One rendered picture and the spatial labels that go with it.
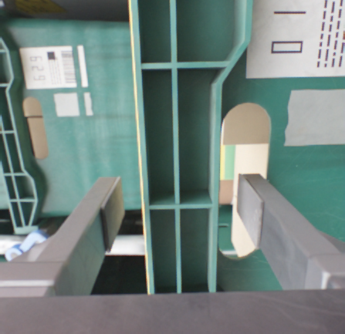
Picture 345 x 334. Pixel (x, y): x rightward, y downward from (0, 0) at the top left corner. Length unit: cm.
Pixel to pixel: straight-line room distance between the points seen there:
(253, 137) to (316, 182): 5
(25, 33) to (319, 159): 45
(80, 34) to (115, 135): 17
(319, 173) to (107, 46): 37
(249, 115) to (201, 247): 10
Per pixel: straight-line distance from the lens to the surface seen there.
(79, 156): 48
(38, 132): 53
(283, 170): 18
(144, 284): 118
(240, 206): 16
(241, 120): 18
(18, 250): 56
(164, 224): 17
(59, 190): 52
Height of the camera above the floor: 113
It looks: 2 degrees up
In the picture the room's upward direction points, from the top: 91 degrees counter-clockwise
